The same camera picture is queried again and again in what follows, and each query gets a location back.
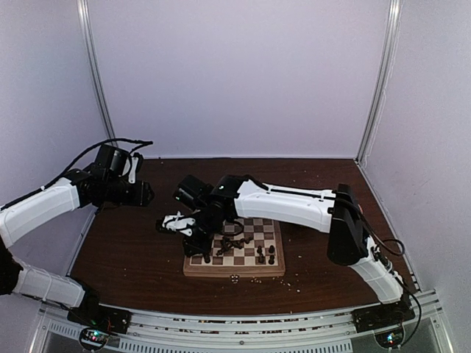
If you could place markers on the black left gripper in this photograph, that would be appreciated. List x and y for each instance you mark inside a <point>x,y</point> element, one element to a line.
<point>140,198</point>

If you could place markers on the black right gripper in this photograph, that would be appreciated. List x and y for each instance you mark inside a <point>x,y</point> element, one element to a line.
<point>201,245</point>

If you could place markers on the dark knight chess piece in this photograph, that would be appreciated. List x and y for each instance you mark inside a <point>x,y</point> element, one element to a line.
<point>261,256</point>

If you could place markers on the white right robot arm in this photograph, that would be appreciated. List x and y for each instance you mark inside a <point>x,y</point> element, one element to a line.
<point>351,240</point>

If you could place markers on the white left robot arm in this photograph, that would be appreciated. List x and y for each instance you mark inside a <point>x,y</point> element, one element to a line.
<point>38,231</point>

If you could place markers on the pile of dark chess pieces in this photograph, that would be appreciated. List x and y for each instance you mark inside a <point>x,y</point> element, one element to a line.
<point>227,244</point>

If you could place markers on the wooden chess board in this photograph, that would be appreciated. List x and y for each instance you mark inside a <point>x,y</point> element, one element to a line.
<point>241,262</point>

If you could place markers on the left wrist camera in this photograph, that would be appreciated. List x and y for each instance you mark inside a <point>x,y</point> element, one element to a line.
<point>132,167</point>

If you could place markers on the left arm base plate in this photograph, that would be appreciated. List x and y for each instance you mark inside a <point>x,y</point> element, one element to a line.
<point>107,319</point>

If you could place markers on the aluminium front frame rail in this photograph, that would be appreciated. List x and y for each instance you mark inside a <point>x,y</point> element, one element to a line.
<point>322,331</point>

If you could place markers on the left aluminium corner post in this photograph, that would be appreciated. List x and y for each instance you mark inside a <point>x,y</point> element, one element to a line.
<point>87,34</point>

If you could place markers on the aluminium corner post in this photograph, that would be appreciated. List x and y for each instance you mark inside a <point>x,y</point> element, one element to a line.
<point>384,71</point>
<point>87,34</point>

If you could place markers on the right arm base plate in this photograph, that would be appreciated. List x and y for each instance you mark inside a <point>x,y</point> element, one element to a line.
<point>381,316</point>

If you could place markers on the right aluminium corner post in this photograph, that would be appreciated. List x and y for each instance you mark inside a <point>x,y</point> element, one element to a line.
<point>384,71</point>

